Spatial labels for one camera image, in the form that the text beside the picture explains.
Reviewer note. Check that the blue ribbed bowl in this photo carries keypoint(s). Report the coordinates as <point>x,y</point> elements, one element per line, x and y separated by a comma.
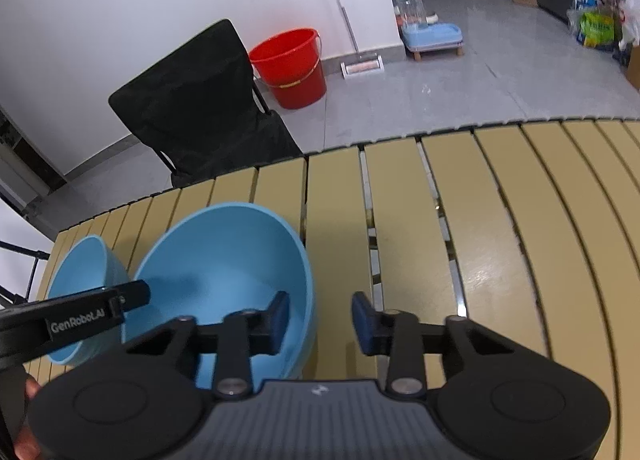
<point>215,260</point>
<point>80,265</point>

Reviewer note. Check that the red plastic bucket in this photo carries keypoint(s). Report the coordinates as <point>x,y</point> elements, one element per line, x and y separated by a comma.
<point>292,70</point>

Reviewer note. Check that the white flat mop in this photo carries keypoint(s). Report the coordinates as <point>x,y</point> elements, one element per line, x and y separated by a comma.
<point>362,67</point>

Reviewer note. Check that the person's left hand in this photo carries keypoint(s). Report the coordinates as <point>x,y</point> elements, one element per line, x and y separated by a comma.
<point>27,440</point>

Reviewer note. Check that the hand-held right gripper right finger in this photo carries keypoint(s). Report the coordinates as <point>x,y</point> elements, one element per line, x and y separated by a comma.
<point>361,325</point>

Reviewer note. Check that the green printed bag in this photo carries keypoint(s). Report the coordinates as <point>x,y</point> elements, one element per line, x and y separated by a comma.
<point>597,30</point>

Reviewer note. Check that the white plastic bag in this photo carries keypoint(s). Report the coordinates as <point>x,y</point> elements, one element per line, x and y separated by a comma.
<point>631,15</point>

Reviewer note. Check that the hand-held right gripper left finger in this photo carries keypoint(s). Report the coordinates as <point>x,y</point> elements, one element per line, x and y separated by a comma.
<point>282,320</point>

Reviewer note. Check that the black tripod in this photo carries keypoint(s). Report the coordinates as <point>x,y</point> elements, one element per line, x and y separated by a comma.
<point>25,249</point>

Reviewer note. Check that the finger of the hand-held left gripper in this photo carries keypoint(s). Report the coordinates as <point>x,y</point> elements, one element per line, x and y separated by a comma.
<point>135,296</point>

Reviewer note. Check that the blue and white packs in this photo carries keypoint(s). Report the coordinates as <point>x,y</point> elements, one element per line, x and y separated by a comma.
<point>586,1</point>

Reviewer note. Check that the blue pet feeder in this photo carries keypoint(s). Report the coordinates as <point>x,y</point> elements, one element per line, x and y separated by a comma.
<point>430,35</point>

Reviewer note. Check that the black folding chair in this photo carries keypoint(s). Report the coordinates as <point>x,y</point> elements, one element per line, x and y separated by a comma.
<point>200,105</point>

